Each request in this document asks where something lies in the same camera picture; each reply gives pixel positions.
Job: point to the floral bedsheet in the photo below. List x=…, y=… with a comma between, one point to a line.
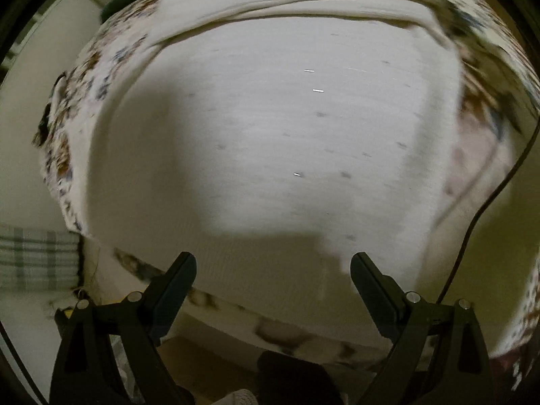
x=63, y=156

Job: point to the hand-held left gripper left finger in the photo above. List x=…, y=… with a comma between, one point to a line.
x=173, y=291

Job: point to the white garment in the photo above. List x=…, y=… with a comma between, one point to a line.
x=270, y=135

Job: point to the green plaid cloth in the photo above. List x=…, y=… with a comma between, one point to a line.
x=33, y=257

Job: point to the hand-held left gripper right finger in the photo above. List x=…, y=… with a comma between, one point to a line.
x=373, y=291

